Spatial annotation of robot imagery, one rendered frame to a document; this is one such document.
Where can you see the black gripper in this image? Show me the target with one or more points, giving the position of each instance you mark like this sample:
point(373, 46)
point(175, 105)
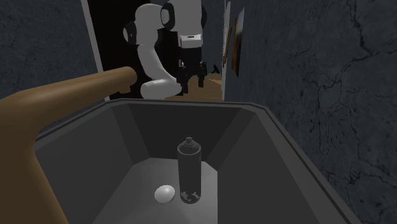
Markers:
point(190, 57)

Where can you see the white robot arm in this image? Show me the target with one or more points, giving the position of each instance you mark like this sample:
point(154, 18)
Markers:
point(150, 59)

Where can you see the small dark figure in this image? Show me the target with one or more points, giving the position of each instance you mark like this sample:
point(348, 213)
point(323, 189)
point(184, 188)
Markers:
point(215, 69)

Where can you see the dark spray can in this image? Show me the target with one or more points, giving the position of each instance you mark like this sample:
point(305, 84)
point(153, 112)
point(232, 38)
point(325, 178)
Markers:
point(189, 173)

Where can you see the white egg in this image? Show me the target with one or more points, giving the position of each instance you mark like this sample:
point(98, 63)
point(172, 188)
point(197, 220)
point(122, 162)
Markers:
point(164, 194)

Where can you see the grey sink basin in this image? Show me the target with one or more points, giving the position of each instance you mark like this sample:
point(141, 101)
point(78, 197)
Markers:
point(93, 161)

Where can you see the brown faucet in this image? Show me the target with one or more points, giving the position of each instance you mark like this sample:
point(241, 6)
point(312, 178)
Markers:
point(37, 105)

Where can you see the narrow brown framed wall picture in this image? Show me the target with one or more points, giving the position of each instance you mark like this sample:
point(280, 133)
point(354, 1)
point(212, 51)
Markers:
point(227, 46)

